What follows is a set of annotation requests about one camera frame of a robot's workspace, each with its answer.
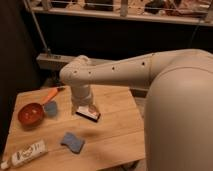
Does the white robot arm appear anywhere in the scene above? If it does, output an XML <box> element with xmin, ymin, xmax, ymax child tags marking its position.
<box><xmin>60</xmin><ymin>49</ymin><xmax>213</xmax><ymax>171</ymax></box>

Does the metal pole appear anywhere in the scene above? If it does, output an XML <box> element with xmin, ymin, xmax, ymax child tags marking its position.
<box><xmin>23</xmin><ymin>0</ymin><xmax>51</xmax><ymax>57</ymax></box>

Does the cluttered wooden shelf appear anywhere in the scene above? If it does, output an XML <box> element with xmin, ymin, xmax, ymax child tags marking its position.
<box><xmin>23</xmin><ymin>0</ymin><xmax>213</xmax><ymax>27</ymax></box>

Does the small blue sponge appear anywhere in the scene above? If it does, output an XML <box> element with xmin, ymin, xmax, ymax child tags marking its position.
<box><xmin>44</xmin><ymin>101</ymin><xmax>58</xmax><ymax>117</ymax></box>

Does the blue cloth sponge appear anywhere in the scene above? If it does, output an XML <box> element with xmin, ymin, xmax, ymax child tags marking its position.
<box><xmin>60</xmin><ymin>132</ymin><xmax>85</xmax><ymax>154</ymax></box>

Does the orange handled brush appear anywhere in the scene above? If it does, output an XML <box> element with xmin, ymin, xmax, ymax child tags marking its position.
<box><xmin>41</xmin><ymin>87</ymin><xmax>64</xmax><ymax>105</ymax></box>

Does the black whiteboard eraser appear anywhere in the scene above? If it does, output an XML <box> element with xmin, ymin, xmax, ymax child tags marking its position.
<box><xmin>76</xmin><ymin>106</ymin><xmax>101</xmax><ymax>122</ymax></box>

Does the grey baseboard heater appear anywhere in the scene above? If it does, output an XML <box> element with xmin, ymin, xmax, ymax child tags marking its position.
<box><xmin>36</xmin><ymin>53</ymin><xmax>109</xmax><ymax>71</ymax></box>

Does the red bowl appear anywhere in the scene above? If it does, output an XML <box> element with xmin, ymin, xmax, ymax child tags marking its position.
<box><xmin>18</xmin><ymin>103</ymin><xmax>44</xmax><ymax>127</ymax></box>

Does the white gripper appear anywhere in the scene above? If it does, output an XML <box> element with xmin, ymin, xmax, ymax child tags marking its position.
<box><xmin>71</xmin><ymin>85</ymin><xmax>98</xmax><ymax>115</ymax></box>

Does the white tube bottle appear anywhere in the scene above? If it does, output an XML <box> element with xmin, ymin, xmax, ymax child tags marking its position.
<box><xmin>0</xmin><ymin>140</ymin><xmax>48</xmax><ymax>170</ymax></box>

